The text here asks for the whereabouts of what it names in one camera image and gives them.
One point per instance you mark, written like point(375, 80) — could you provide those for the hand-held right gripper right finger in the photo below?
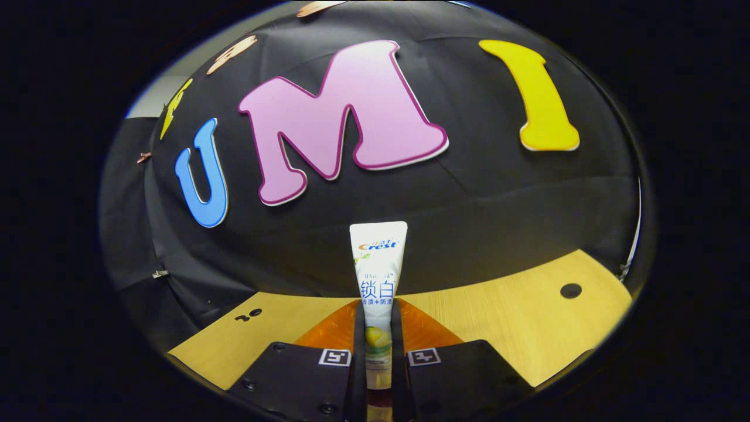
point(398, 363)

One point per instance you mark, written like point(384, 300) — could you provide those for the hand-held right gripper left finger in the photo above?
point(358, 363)

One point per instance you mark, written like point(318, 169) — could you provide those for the white toothpaste tube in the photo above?
point(378, 269)

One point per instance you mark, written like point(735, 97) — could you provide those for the black backdrop cloth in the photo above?
point(480, 199)

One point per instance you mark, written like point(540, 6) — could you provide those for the red cloth clip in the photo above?
point(143, 157)

